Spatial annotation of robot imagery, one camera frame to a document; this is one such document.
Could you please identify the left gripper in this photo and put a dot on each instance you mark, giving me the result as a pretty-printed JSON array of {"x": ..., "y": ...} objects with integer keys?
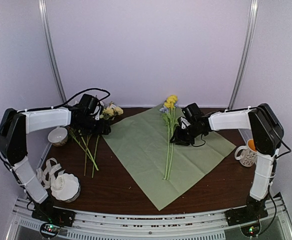
[{"x": 104, "y": 128}]

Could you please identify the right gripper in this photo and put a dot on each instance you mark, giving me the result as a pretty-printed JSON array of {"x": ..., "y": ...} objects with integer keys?
[{"x": 179, "y": 139}]

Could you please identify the cream fake flower bunch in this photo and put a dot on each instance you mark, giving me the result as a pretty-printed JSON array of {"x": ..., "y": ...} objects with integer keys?
[{"x": 108, "y": 112}]

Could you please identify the blue fake flower stem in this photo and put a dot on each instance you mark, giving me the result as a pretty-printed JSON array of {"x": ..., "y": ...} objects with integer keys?
[{"x": 166, "y": 116}]

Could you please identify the yellow fake flower stem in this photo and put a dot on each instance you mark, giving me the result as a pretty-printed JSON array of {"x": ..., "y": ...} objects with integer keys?
[{"x": 171, "y": 102}]

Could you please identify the green wrapping paper sheet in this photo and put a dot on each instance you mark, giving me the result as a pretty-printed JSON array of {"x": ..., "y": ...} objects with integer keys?
[{"x": 140, "y": 144}]

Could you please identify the pink fake flower stem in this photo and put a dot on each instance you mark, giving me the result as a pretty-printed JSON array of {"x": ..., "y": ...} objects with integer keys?
[{"x": 83, "y": 142}]

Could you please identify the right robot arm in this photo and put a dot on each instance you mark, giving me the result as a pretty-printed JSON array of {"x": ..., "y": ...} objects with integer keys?
[{"x": 267, "y": 134}]

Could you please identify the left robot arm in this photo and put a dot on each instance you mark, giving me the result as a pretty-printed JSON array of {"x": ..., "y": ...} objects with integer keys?
[{"x": 17, "y": 124}]

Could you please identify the peach fake flower stem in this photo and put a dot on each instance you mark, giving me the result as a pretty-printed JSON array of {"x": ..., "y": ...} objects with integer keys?
[{"x": 94, "y": 165}]

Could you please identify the small white bowl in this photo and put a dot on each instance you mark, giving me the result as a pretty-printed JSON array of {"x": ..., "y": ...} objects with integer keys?
[{"x": 58, "y": 137}]

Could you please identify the white patterned mug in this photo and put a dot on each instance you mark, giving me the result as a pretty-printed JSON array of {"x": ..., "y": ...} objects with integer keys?
[{"x": 246, "y": 154}]

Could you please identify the white scalloped dish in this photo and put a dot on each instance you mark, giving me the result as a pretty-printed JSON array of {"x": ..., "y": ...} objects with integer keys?
[{"x": 65, "y": 188}]

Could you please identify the white ribbon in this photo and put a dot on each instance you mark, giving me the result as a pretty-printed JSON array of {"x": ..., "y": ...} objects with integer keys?
[{"x": 45, "y": 176}]

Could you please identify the front aluminium rail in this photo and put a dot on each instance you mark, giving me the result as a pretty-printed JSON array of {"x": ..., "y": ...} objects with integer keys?
[{"x": 209, "y": 225}]

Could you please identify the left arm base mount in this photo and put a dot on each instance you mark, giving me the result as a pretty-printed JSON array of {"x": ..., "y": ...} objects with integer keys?
[{"x": 53, "y": 218}]

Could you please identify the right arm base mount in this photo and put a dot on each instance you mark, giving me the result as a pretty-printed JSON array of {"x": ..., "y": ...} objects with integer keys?
[{"x": 248, "y": 216}]

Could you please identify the left aluminium frame post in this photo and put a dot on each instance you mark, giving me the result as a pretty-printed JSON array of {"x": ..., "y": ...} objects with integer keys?
[{"x": 51, "y": 53}]

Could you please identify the aluminium corner frame post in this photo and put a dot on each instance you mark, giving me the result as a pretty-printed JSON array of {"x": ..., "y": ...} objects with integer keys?
[{"x": 250, "y": 30}]

